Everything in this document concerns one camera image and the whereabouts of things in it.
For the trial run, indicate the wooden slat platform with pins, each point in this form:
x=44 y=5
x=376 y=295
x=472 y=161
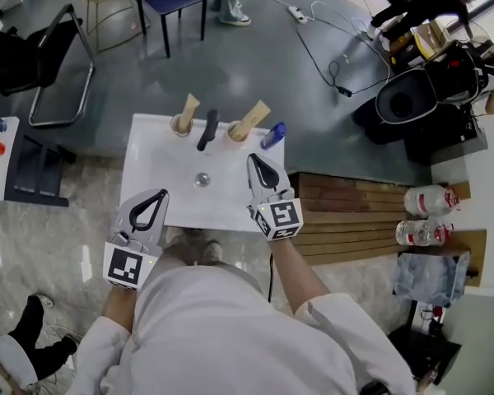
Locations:
x=346 y=216

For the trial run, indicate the person's right shoe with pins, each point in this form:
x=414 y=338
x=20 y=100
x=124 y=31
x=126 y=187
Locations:
x=212 y=251

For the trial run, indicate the black rack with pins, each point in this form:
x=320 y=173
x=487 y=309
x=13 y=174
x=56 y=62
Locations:
x=37 y=171

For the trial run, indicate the blue plastic bottle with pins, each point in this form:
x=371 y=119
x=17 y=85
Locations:
x=273 y=135

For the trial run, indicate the cardboard box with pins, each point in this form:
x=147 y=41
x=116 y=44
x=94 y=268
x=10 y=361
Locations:
x=430 y=33

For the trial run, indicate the translucent plastic bag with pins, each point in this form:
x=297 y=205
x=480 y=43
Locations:
x=432 y=278

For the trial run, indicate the person's white shirt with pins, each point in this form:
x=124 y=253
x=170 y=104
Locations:
x=230 y=335

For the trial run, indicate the beige wooden piece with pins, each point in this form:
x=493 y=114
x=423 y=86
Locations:
x=253 y=115

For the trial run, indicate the white sink basin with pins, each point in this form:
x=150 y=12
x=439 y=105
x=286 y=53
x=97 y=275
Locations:
x=160 y=171

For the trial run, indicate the person's shoe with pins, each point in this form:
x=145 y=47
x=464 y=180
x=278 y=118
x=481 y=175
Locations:
x=212 y=251
x=173 y=237

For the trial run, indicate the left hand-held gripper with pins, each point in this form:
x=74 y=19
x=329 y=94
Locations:
x=123 y=266

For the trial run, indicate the translucent cup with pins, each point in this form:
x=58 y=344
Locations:
x=173 y=124
x=230 y=135

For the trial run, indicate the yellow black box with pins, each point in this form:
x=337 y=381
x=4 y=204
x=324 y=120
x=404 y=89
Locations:
x=403 y=47

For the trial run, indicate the black cabinet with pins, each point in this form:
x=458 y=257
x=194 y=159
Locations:
x=444 y=142

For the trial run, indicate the black office chair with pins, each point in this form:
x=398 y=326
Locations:
x=8 y=64

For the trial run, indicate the person's right forearm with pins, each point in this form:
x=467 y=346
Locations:
x=296 y=274

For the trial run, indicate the white power strip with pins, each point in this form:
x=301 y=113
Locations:
x=297 y=15

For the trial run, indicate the metal sink drain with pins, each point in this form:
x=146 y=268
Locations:
x=202 y=179

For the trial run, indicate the large clear water bottle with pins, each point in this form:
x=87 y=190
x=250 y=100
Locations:
x=428 y=200
x=420 y=233

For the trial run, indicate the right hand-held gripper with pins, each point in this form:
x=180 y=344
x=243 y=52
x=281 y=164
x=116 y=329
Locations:
x=281 y=216

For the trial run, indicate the black faucet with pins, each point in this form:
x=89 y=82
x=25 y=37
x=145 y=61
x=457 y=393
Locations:
x=209 y=128

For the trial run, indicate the person's left shoe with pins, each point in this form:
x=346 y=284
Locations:
x=173 y=237

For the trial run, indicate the person's left forearm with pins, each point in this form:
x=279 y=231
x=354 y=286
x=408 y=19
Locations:
x=119 y=307

